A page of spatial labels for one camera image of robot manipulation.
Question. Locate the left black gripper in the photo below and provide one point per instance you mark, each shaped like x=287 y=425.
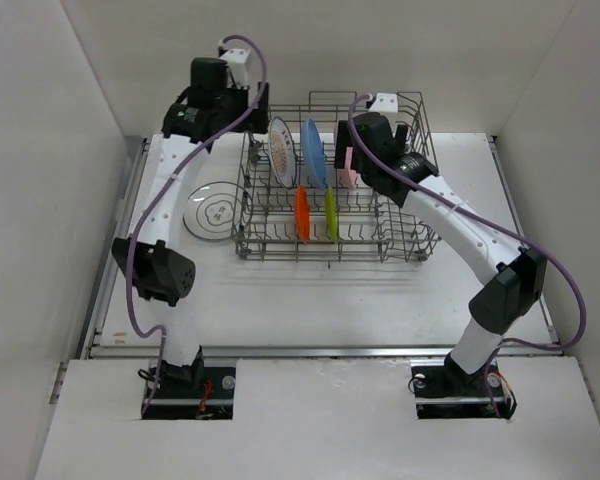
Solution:
x=257 y=121

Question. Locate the white plate brown floral pattern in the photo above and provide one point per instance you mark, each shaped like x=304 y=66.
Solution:
x=281 y=152

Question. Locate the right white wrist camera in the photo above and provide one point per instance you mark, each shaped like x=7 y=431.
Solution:
x=386 y=104

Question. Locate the white plate teal quatrefoil design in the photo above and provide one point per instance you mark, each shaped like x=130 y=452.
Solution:
x=214 y=210

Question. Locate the blue plate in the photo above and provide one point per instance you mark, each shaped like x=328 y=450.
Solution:
x=313 y=154

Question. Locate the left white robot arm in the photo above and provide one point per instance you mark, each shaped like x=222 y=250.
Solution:
x=157 y=275

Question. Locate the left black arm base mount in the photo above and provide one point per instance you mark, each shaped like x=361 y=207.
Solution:
x=213 y=399

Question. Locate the small orange plate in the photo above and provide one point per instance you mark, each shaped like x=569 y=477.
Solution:
x=302 y=214

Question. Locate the small green plate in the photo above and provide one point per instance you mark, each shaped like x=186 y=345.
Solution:
x=331 y=215

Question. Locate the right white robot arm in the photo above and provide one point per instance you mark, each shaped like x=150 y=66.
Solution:
x=512 y=275

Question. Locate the grey wire dish rack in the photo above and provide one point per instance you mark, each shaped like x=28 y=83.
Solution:
x=371 y=226

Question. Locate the pink plate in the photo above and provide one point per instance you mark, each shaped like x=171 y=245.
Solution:
x=348 y=176

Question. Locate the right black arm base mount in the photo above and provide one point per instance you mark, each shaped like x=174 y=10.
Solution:
x=441 y=394

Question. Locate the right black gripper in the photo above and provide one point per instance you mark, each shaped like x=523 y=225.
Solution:
x=340 y=151

